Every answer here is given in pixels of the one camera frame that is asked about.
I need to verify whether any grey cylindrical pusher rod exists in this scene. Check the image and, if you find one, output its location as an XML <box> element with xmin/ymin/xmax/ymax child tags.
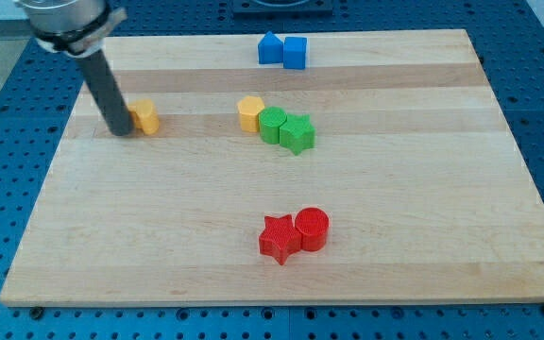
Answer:
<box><xmin>76</xmin><ymin>50</ymin><xmax>134</xmax><ymax>136</ymax></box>

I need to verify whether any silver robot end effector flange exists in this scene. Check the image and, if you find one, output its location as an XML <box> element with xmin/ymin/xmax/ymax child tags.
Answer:
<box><xmin>13</xmin><ymin>0</ymin><xmax>128</xmax><ymax>58</ymax></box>

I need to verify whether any yellow heart block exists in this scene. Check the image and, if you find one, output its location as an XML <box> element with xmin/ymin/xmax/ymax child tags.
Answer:
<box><xmin>127</xmin><ymin>99</ymin><xmax>160</xmax><ymax>135</ymax></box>

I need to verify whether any yellow hexagon block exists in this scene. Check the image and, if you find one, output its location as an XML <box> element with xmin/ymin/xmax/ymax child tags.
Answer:
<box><xmin>237</xmin><ymin>95</ymin><xmax>265</xmax><ymax>132</ymax></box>

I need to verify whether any green cylinder block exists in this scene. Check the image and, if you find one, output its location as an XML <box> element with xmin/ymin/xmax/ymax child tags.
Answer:
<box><xmin>259</xmin><ymin>107</ymin><xmax>287</xmax><ymax>145</ymax></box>

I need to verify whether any blue pentagon house block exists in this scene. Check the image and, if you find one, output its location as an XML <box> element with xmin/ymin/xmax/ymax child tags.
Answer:
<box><xmin>258</xmin><ymin>31</ymin><xmax>284</xmax><ymax>64</ymax></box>

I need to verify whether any green star block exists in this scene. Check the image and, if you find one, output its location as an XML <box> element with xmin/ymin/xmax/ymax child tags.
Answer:
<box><xmin>279</xmin><ymin>114</ymin><xmax>315</xmax><ymax>155</ymax></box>

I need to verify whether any blue cube block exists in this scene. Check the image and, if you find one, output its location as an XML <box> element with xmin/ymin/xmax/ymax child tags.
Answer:
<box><xmin>283</xmin><ymin>36</ymin><xmax>307</xmax><ymax>70</ymax></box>

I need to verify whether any red star block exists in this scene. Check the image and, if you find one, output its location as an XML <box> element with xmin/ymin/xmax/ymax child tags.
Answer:
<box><xmin>259</xmin><ymin>214</ymin><xmax>301</xmax><ymax>265</ymax></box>

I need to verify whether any red cylinder block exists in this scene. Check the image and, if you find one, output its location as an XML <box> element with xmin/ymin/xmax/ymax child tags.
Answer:
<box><xmin>295</xmin><ymin>207</ymin><xmax>330</xmax><ymax>251</ymax></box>

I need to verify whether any wooden board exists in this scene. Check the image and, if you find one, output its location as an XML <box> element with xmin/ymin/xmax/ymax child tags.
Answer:
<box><xmin>0</xmin><ymin>29</ymin><xmax>544</xmax><ymax>308</ymax></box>

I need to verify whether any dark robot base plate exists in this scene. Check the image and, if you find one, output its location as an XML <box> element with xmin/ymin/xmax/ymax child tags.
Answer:
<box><xmin>229</xmin><ymin>0</ymin><xmax>333</xmax><ymax>17</ymax></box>

